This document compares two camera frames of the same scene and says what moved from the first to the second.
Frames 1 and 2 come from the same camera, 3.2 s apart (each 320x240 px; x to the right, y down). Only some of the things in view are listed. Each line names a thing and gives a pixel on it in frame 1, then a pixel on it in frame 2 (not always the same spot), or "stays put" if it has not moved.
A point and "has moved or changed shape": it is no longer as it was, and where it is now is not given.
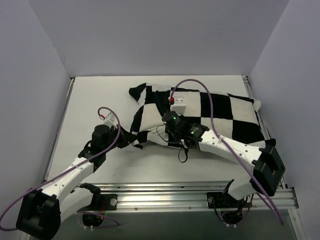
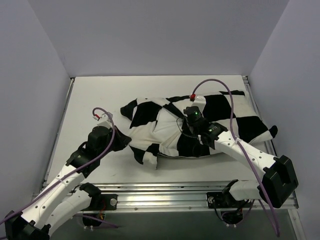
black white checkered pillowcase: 236,116 has moved or changed shape
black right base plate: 219,198 stays put
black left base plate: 108,202 stays put
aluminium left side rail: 71,82 stays put
